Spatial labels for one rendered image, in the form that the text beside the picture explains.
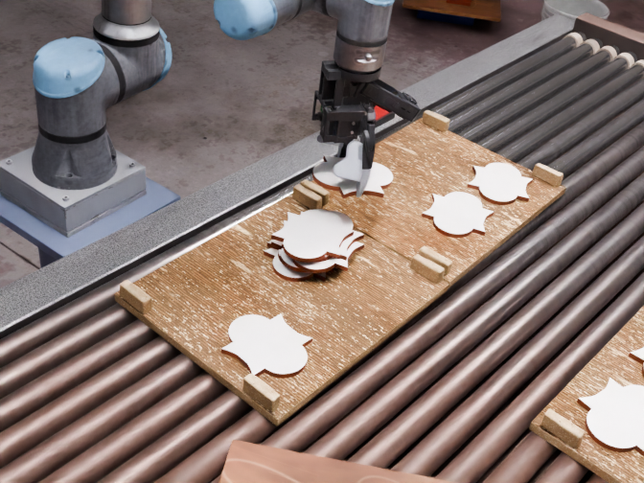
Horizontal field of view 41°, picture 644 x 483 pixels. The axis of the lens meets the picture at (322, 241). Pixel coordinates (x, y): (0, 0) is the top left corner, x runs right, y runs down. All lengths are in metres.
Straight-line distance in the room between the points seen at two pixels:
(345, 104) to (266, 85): 2.60
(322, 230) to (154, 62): 0.46
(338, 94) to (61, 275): 0.53
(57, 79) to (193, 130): 2.09
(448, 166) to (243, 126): 1.97
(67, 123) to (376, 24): 0.57
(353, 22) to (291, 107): 2.52
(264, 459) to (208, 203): 0.68
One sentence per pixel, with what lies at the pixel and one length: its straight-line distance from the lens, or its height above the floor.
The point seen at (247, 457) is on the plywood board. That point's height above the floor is 1.04.
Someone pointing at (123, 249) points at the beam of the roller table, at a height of 0.91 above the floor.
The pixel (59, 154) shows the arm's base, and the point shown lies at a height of 1.00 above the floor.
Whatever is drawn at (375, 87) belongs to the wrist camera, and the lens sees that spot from 1.34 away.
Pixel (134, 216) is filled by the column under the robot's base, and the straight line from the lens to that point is 1.64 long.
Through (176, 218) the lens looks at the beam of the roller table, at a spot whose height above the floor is 0.92.
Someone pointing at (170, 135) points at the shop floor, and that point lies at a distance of 3.54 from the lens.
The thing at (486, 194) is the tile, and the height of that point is 0.95.
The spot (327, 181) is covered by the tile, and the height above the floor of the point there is 1.07.
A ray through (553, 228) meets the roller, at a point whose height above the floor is 0.92.
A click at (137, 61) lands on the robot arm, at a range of 1.60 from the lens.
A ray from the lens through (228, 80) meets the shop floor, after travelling 3.96.
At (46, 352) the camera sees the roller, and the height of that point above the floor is 0.92.
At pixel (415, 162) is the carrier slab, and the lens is 1.73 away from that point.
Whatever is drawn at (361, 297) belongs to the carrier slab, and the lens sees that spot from 1.39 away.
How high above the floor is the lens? 1.85
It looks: 38 degrees down
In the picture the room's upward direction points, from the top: 7 degrees clockwise
